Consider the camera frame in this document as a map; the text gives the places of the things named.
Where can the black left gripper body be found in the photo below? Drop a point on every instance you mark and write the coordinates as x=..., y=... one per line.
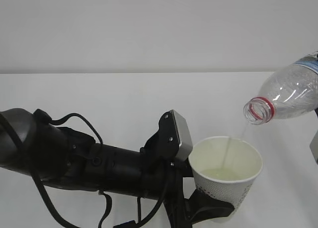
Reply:
x=158, y=155

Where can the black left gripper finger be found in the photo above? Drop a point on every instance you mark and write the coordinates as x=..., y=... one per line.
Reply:
x=201, y=207

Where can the clear plastic water bottle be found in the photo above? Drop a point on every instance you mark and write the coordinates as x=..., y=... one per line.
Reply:
x=290, y=92

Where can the white paper coffee cup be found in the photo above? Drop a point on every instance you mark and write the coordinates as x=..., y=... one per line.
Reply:
x=225, y=168

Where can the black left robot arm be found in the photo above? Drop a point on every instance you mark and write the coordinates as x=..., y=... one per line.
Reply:
x=57, y=156

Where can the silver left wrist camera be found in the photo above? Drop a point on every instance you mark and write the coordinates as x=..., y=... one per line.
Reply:
x=185, y=144

